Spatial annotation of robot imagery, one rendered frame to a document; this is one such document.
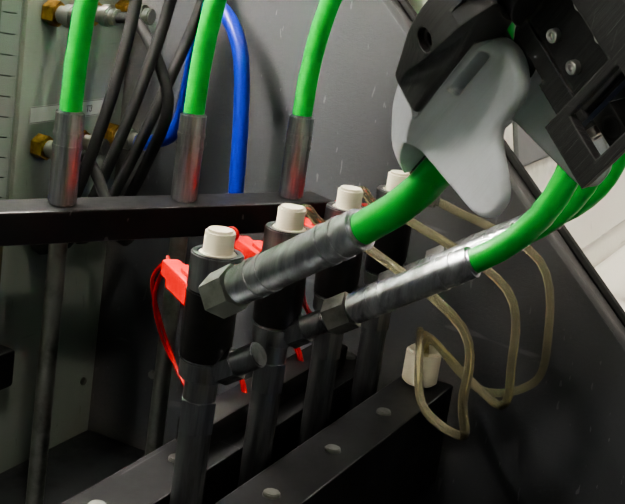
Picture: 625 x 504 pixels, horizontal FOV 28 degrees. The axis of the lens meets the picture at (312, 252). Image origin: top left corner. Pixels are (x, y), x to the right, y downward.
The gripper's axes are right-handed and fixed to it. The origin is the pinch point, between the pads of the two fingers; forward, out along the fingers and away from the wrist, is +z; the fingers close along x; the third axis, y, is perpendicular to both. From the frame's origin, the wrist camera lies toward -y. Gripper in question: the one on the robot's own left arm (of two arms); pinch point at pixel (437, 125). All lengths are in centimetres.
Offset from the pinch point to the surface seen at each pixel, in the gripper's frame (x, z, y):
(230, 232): -0.6, 17.8, -5.2
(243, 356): -1.5, 20.8, 0.5
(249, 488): -0.1, 30.0, 5.4
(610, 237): 69, 67, -12
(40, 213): -4.3, 31.7, -15.3
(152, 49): 10.4, 36.5, -28.2
